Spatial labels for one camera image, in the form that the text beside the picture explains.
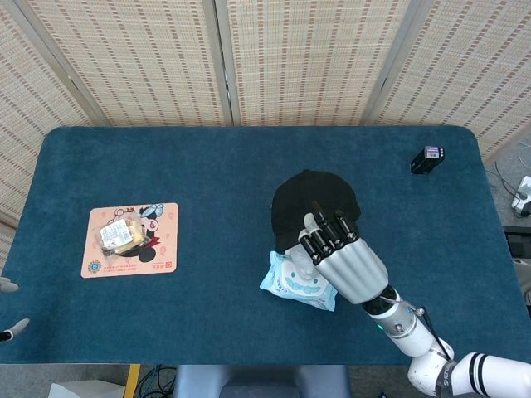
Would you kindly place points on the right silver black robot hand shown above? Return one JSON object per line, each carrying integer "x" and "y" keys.
{"x": 352, "y": 269}

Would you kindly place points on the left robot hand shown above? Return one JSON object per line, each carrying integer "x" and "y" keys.
{"x": 8, "y": 286}

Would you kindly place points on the black baseball cap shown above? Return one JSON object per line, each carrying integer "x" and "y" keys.
{"x": 307, "y": 195}

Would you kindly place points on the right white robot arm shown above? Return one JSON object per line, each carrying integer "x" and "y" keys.
{"x": 410, "y": 331}

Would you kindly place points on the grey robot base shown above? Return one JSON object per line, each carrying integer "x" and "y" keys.
{"x": 257, "y": 383}

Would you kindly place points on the light blue wet wipes pack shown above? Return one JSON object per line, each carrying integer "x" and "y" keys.
{"x": 290, "y": 288}

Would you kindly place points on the bread in clear wrapper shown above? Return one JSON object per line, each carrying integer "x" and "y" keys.
{"x": 118, "y": 234}

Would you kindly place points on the small black box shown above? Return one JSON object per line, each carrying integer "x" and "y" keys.
{"x": 423, "y": 163}

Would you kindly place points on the white box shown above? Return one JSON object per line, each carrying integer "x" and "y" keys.
{"x": 83, "y": 391}

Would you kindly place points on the dark blue table cloth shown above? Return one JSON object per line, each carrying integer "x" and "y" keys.
{"x": 215, "y": 323}

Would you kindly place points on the pink cartoon mouse pad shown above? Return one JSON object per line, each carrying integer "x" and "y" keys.
{"x": 166, "y": 248}

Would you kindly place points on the black floor device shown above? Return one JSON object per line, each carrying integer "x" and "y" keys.
{"x": 518, "y": 240}

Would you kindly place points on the white power adapter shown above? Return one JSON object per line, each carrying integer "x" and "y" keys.
{"x": 523, "y": 195}

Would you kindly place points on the woven bamboo folding screen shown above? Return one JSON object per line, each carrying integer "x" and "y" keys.
{"x": 290, "y": 58}

